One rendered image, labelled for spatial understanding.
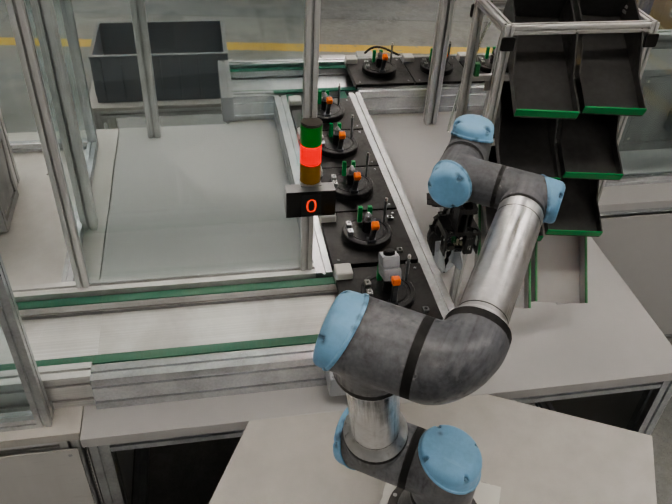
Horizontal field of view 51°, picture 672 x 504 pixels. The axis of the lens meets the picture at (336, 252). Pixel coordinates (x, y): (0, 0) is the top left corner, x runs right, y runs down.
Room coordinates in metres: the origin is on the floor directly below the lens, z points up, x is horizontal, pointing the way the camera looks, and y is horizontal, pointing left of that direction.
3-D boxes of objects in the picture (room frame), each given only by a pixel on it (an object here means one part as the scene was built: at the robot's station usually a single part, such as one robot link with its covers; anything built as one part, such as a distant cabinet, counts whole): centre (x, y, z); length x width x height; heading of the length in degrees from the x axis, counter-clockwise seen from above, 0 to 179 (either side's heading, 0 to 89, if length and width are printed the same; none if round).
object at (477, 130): (1.13, -0.23, 1.53); 0.09 x 0.08 x 0.11; 159
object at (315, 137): (1.41, 0.07, 1.38); 0.05 x 0.05 x 0.05
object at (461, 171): (1.03, -0.21, 1.53); 0.11 x 0.11 x 0.08; 69
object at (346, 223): (1.59, -0.08, 1.01); 0.24 x 0.24 x 0.13; 12
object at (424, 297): (1.34, -0.14, 0.96); 0.24 x 0.24 x 0.02; 12
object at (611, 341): (1.77, -0.04, 0.84); 1.50 x 1.41 x 0.03; 102
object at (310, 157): (1.41, 0.07, 1.33); 0.05 x 0.05 x 0.05
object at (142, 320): (1.30, 0.16, 0.91); 0.84 x 0.28 x 0.10; 102
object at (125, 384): (1.13, 0.10, 0.91); 0.89 x 0.06 x 0.11; 102
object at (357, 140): (2.07, 0.02, 1.01); 0.24 x 0.24 x 0.13; 12
